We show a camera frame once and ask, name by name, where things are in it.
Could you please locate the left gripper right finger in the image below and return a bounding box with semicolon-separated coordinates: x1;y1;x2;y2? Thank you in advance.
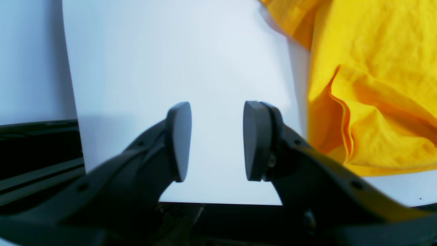
243;101;436;246

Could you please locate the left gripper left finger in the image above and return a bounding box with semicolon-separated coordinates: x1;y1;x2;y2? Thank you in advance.
1;102;192;246

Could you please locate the black aluminium frame rail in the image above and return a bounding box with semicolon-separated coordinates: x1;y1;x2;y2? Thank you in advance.
0;120;85;216

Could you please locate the orange yellow T-shirt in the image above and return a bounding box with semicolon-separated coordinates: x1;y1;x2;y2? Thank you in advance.
262;0;437;176

